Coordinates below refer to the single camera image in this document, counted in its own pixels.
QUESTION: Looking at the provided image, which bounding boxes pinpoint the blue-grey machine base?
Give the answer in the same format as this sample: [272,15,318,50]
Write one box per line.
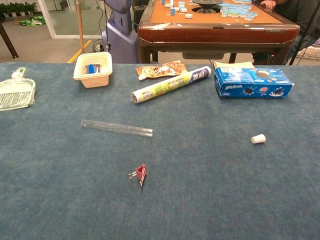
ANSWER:
[101,0,139,64]

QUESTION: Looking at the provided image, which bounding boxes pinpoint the green potted plants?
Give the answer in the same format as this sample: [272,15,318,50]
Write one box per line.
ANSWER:
[0,1,38,17]

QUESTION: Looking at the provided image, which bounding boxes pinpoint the dark wooden table leg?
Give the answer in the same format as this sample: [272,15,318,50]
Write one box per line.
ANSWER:
[0,21,20,60]

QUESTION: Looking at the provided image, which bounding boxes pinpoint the small white cap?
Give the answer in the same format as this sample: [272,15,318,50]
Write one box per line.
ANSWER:
[250,133,267,145]

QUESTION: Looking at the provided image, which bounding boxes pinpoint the green cling film roll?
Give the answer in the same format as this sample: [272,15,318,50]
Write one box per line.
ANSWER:
[130,65,213,105]

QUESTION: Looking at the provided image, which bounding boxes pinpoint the white plastic basket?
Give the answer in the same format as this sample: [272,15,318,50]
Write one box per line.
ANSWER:
[296,46,320,61]

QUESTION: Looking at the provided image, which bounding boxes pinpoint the black mahjong table dial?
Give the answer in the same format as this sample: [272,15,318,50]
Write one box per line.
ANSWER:
[191,0,224,14]

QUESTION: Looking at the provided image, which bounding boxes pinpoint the clear plastic tube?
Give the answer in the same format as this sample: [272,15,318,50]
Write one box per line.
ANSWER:
[80,119,154,138]

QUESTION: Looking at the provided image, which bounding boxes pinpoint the green bag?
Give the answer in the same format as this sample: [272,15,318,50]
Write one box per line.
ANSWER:
[18,15,47,27]

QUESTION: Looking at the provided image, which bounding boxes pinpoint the blue foil packet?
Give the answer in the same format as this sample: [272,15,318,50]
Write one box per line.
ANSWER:
[84,63,102,75]

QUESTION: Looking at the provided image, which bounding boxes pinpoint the red binder clip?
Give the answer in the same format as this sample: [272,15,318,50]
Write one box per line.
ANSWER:
[127,163,148,188]

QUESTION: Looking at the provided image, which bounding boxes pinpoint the beige plastic container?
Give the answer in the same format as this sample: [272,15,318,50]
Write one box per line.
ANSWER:
[72,51,113,89]

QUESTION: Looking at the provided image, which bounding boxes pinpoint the orange snack pouch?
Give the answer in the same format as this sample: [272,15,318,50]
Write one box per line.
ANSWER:
[135,60,188,81]

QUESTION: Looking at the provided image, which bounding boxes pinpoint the blue cookie box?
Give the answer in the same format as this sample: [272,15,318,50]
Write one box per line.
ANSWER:
[213,66,294,100]

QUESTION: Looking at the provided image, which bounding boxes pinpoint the wooden pole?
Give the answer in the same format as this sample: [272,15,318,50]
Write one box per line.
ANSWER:
[76,0,85,53]

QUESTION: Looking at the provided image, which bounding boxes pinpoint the brown mahjong table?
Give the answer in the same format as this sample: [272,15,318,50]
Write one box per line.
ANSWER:
[137,0,301,65]

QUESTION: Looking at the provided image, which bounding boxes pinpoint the blue felt table mat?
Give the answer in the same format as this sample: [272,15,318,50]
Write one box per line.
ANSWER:
[0,61,320,240]

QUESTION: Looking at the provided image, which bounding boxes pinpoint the black tripod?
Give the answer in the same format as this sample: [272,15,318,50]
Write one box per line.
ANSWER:
[288,0,320,66]

